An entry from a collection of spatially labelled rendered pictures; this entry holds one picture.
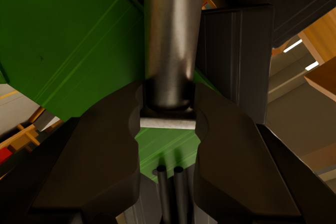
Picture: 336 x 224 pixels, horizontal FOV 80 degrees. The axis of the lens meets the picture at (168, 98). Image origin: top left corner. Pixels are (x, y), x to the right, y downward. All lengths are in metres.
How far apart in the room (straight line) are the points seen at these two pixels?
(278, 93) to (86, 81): 7.63
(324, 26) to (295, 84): 6.77
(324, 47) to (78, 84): 0.94
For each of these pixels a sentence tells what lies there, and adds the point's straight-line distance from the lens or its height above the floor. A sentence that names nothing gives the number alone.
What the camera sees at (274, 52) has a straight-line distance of 4.16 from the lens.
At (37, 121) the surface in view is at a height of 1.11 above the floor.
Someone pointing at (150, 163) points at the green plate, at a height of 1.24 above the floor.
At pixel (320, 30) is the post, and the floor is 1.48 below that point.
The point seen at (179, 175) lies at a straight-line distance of 0.20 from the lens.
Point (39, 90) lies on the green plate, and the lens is 0.19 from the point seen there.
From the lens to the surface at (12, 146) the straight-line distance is 5.89.
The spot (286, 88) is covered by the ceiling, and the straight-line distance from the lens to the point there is 7.72.
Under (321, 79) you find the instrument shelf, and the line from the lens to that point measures 0.71.
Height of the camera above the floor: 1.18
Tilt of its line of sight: 8 degrees up
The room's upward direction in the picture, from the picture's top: 139 degrees clockwise
